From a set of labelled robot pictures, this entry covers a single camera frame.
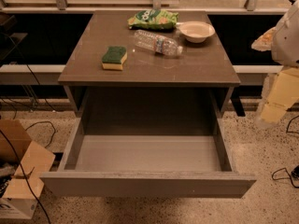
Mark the dark object at left edge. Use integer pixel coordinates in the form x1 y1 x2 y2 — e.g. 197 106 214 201
0 12 27 63

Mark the open grey top drawer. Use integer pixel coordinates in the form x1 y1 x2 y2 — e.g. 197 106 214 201
39 88 258 200

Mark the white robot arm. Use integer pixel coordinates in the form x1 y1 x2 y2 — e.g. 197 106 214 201
251 0 299 128

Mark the black cable on right floor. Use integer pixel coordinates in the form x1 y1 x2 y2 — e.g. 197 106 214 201
271 115 299 189

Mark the white bowl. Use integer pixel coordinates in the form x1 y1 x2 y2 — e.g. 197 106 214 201
179 21 215 43

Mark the clear plastic water bottle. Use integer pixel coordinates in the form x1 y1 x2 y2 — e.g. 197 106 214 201
134 30 183 57

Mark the green and yellow sponge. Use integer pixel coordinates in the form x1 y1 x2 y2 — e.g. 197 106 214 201
102 46 127 71

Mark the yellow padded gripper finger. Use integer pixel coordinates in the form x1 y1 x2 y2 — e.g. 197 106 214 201
255 67 299 129

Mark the cardboard box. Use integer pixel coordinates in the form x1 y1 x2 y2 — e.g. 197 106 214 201
0 119 55 219

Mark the grey cabinet with top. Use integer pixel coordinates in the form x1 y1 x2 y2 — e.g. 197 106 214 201
59 10 240 110

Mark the green chip bag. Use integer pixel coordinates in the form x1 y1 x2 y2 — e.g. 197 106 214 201
127 9 178 30

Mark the white low bench rail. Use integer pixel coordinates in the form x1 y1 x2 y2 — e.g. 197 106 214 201
0 64 282 86

